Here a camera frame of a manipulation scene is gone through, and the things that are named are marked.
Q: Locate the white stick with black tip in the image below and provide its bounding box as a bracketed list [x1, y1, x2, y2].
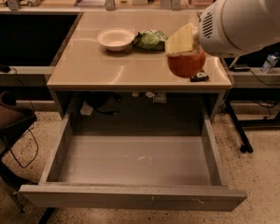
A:
[229, 56, 239, 68]

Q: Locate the black snack bar wrapper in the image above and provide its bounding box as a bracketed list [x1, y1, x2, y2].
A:
[190, 70, 209, 82]

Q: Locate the black brown office chair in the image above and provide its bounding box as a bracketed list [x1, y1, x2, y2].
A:
[0, 91, 36, 212]

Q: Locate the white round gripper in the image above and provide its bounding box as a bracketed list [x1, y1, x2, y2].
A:
[165, 0, 271, 57]

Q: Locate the open grey drawer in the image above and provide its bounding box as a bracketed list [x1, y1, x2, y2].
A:
[20, 112, 247, 212]

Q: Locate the beige top cabinet table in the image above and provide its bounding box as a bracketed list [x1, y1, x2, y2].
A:
[45, 9, 232, 123]

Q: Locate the white bowl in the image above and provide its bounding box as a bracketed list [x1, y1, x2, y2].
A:
[97, 28, 135, 51]

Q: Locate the green chip bag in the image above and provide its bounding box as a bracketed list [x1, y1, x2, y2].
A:
[133, 30, 168, 51]

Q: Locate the black cable under chair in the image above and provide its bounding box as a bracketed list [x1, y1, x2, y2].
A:
[7, 75, 39, 170]

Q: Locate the black table leg with caster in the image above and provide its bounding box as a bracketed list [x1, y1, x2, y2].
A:
[225, 101, 253, 153]

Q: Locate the black device on left shelf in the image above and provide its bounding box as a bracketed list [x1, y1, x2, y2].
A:
[0, 64, 10, 73]

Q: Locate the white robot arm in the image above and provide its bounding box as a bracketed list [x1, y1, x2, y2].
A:
[165, 0, 280, 58]

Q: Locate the plastic water bottle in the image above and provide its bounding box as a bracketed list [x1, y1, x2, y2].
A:
[260, 52, 280, 74]

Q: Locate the red apple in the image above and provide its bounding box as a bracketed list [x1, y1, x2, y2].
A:
[167, 50, 206, 78]

